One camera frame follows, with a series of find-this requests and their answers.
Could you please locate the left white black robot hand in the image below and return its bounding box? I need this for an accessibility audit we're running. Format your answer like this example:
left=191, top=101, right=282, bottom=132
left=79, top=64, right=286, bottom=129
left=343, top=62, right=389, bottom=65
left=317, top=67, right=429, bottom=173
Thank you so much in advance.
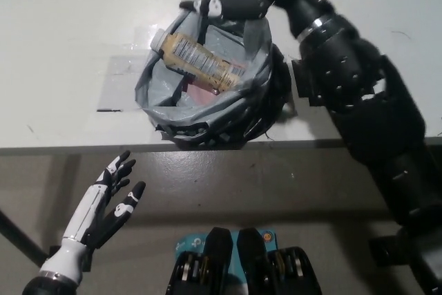
left=61, top=150, right=147, bottom=251

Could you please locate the beige protein shake bottle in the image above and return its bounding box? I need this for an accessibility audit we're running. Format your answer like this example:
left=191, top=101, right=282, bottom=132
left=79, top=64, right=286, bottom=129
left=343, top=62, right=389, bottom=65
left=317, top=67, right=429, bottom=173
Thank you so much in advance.
left=149, top=29, right=247, bottom=94

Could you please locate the pink item in bag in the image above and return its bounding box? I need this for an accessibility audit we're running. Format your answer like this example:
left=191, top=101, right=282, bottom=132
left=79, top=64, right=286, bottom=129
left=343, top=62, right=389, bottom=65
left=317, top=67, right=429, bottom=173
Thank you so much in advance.
left=185, top=79, right=218, bottom=103

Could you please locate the grey plastic bag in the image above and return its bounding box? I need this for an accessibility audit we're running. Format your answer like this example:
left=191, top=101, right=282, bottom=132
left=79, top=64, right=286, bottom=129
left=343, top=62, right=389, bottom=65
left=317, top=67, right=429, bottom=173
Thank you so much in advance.
left=133, top=0, right=274, bottom=131

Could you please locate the black table leg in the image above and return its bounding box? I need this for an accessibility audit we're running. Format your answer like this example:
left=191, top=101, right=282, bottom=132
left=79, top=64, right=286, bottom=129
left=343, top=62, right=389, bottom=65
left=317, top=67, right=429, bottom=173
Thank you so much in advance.
left=0, top=207, right=59, bottom=268

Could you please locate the black tape square marker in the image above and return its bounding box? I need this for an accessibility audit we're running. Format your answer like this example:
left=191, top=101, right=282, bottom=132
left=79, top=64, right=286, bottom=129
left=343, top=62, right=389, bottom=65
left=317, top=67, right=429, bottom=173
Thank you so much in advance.
left=289, top=57, right=314, bottom=108

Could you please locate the black mesh basket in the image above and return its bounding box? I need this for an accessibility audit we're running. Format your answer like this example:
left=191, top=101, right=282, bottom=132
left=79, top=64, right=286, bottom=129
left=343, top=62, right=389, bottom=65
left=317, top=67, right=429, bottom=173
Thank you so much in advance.
left=154, top=43, right=295, bottom=151

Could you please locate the large clear tape patch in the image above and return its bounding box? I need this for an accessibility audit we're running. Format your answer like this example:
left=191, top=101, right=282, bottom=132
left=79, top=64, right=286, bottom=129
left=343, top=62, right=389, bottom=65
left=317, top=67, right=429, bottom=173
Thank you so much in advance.
left=96, top=54, right=153, bottom=113

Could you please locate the small clear tape patch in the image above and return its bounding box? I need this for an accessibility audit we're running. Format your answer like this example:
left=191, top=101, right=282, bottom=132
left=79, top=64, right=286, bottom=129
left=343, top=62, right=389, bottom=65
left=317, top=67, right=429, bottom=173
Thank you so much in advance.
left=132, top=26, right=167, bottom=53

